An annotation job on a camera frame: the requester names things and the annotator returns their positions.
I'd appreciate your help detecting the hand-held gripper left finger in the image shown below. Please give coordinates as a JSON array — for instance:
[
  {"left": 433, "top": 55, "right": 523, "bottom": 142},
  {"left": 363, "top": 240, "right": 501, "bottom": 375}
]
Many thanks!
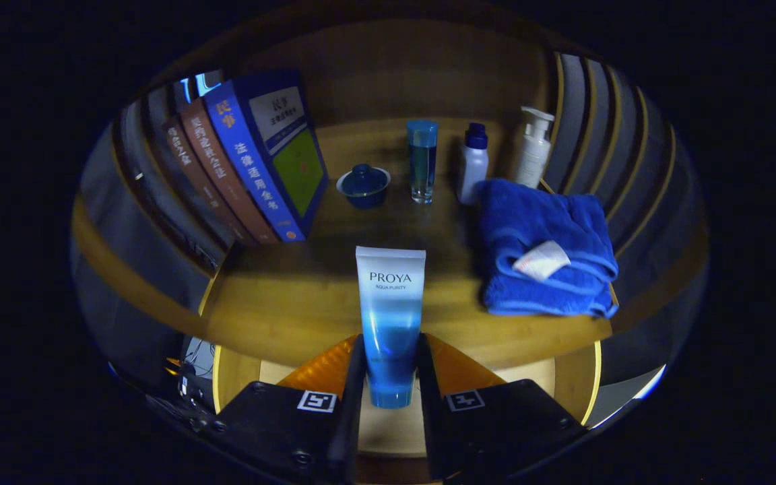
[{"left": 216, "top": 335, "right": 367, "bottom": 484}]

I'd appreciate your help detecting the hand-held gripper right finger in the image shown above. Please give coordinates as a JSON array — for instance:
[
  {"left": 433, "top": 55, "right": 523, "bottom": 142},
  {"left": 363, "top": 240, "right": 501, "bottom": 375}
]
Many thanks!
[{"left": 417, "top": 332, "right": 587, "bottom": 482}]

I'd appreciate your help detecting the wooden drawer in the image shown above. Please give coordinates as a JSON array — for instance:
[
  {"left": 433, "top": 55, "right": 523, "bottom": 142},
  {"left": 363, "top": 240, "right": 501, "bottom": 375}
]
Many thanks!
[{"left": 212, "top": 340, "right": 603, "bottom": 484}]

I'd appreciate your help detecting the blue white cosmetic tube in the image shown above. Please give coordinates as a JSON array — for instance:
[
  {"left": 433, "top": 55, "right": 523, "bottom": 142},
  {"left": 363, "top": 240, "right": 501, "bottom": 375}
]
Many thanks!
[{"left": 355, "top": 246, "right": 427, "bottom": 410}]

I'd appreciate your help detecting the wooden countertop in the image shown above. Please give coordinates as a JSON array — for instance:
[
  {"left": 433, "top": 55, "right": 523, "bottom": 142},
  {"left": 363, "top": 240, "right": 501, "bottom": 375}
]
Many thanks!
[{"left": 199, "top": 118, "right": 614, "bottom": 370}]

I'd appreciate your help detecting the wooden cabinet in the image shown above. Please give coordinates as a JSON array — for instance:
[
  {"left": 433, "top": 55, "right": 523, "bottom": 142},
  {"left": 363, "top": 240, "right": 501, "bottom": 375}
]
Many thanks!
[{"left": 71, "top": 0, "right": 709, "bottom": 432}]

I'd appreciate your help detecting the folded blue towel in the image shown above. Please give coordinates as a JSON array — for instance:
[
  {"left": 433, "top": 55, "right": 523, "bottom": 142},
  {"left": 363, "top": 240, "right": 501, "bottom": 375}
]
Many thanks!
[{"left": 479, "top": 179, "right": 620, "bottom": 319}]

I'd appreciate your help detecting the blue lidded teacup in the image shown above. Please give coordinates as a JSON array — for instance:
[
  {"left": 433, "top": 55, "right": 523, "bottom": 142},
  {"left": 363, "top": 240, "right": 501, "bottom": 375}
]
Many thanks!
[{"left": 336, "top": 164, "right": 391, "bottom": 209}]

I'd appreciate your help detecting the white bottle blue cap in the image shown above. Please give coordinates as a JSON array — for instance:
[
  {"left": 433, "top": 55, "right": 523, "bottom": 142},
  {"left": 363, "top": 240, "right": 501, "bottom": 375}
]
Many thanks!
[{"left": 459, "top": 123, "right": 490, "bottom": 205}]

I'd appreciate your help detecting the tall blue glass bottle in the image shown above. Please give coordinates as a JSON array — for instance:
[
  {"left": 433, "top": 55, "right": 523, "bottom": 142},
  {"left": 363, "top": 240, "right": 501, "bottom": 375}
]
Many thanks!
[{"left": 407, "top": 120, "right": 439, "bottom": 205}]

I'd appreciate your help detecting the thick blue book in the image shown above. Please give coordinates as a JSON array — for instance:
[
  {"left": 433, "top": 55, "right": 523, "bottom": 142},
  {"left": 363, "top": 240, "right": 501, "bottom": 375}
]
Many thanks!
[{"left": 203, "top": 69, "right": 329, "bottom": 243}]

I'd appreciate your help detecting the dark brown book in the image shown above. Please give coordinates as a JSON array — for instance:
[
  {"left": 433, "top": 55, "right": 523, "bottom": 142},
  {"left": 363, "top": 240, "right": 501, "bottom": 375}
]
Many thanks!
[{"left": 162, "top": 116, "right": 254, "bottom": 247}]

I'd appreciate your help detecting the reddish brown book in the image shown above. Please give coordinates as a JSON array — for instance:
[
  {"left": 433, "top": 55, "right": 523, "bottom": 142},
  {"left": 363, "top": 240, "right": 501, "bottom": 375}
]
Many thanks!
[{"left": 179, "top": 98, "right": 280, "bottom": 245}]

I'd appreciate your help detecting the white pump bottle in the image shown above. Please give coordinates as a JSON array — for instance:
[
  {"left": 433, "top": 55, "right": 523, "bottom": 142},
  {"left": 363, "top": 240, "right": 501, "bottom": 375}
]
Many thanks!
[{"left": 515, "top": 106, "right": 556, "bottom": 189}]

